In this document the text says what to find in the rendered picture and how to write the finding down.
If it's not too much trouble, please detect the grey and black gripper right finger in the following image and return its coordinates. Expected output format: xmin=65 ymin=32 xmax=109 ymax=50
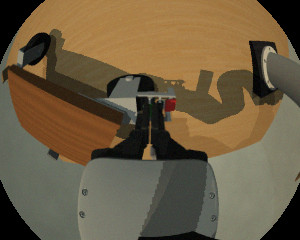
xmin=150 ymin=103 xmax=208 ymax=162

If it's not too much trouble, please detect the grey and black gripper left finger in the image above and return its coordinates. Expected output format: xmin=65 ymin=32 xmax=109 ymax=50
xmin=91 ymin=103 xmax=150 ymax=159

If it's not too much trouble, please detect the wooden dolly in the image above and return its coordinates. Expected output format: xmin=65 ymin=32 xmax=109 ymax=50
xmin=8 ymin=32 xmax=176 ymax=166

